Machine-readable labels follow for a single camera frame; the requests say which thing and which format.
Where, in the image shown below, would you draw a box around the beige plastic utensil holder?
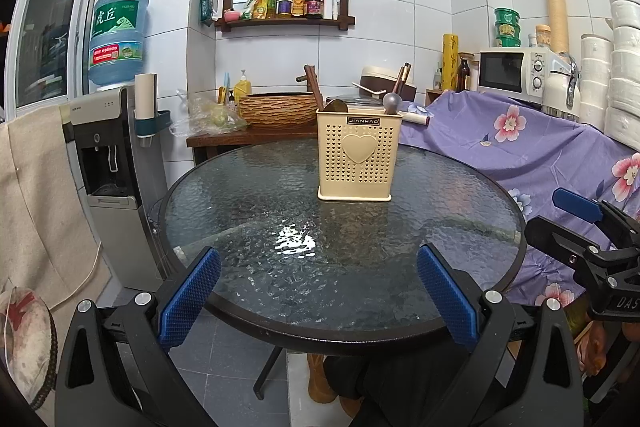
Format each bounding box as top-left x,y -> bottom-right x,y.
317,107 -> 401,202

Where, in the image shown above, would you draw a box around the thin reddish wooden chopstick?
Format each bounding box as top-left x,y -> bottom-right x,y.
393,63 -> 412,95

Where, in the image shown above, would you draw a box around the brown wooden chopstick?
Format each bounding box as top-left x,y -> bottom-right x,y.
304,64 -> 324,110

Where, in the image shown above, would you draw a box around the large steel spoon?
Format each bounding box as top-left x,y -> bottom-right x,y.
323,98 -> 348,113

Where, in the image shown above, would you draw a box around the purple floral cloth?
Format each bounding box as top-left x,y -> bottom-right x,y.
390,92 -> 639,288

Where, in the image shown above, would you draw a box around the round glass table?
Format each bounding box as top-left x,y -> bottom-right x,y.
158,139 -> 526,355

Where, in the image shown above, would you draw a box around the beige hanging towel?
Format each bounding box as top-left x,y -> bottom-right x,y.
0,103 -> 114,333

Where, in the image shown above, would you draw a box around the grey water dispenser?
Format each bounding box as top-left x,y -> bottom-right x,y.
70,86 -> 167,291

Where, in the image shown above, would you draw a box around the white microwave oven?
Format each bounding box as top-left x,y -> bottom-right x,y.
477,48 -> 554,105

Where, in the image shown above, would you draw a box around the tall beige cardboard tube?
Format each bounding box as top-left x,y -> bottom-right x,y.
547,0 -> 570,54

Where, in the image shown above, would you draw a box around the dark wooden counter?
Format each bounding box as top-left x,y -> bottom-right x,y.
186,124 -> 317,165

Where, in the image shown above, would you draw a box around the brown glass bottle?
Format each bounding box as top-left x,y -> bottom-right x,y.
457,57 -> 471,92

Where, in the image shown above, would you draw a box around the white pan with lid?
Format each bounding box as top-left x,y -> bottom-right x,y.
344,81 -> 432,128

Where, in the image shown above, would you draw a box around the stacked green instant noodle cups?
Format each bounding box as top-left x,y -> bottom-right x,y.
495,8 -> 521,48

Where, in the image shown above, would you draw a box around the paper cup tube holder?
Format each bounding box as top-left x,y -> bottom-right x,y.
134,72 -> 171,148

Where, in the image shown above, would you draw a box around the yellow wrap roll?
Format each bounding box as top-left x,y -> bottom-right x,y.
442,34 -> 459,91

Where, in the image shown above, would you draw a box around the clear plastic bag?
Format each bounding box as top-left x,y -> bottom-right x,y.
169,91 -> 248,138

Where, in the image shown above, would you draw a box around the woven brown basin sink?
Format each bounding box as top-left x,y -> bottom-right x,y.
238,92 -> 318,127

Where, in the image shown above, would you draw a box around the brown white rice cooker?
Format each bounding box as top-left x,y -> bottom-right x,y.
357,66 -> 416,102

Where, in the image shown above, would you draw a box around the yellow soap bottle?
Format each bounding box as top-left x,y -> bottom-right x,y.
232,69 -> 252,104

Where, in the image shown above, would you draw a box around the brass faucet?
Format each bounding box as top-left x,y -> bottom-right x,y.
296,65 -> 310,82

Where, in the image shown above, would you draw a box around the blue water jug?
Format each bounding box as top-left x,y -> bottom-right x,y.
88,0 -> 149,88

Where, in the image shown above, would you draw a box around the pink small bowl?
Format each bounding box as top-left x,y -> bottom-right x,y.
222,10 -> 241,23

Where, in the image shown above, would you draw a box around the green hanging packet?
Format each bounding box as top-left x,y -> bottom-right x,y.
200,0 -> 214,27

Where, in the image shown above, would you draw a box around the dark soy sauce bottle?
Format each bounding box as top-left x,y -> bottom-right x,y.
305,0 -> 323,18

